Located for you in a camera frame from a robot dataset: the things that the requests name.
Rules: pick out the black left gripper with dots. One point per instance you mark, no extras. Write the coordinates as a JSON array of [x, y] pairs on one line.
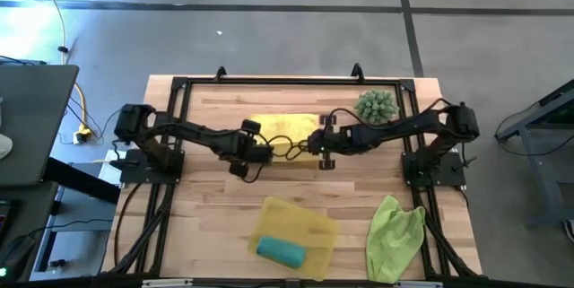
[[246, 149]]

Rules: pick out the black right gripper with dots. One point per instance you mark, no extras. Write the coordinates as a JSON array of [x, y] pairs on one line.
[[324, 142]]

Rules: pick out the yellow microfiber towel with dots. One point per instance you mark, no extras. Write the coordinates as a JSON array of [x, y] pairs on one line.
[[287, 124]]

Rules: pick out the yellow translucent plastic basket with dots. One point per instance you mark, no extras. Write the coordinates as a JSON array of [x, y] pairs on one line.
[[305, 227]]

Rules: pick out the teal microfiber towel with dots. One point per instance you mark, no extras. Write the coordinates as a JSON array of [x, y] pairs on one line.
[[280, 252]]

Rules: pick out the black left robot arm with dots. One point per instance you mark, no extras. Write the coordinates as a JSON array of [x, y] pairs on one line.
[[193, 133]]

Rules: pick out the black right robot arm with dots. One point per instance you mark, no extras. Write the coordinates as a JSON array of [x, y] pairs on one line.
[[394, 126]]

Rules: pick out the green microfiber towel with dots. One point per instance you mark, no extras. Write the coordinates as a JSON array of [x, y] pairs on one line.
[[394, 243]]

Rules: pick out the potted green succulent plant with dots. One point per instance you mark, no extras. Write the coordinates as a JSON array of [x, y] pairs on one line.
[[376, 106]]

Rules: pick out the yellow power strip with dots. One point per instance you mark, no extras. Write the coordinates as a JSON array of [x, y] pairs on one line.
[[82, 134]]

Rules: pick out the black desk crossbar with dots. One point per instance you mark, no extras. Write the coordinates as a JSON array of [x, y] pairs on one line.
[[80, 182]]

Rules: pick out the grey low cabinet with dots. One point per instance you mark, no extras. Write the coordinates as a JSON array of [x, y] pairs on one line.
[[85, 216]]

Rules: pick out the dark grey desk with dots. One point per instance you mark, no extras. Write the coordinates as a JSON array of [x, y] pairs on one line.
[[36, 117]]

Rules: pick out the grey metal cart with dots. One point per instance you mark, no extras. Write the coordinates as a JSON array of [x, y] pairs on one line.
[[538, 144]]

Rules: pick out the white computer mouse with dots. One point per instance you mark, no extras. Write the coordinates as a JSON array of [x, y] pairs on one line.
[[3, 146]]

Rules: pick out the black computer mouse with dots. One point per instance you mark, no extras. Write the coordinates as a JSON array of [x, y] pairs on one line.
[[15, 252]]

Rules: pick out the black aluminium table frame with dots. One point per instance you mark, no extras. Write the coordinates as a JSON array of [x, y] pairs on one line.
[[291, 81]]

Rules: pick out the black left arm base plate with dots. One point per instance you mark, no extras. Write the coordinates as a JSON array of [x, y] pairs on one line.
[[134, 173]]

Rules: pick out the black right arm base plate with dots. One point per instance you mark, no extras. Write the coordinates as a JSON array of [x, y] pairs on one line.
[[448, 176]]

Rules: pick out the silver metal bracket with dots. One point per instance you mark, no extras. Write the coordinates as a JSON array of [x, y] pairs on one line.
[[417, 284], [166, 283]]

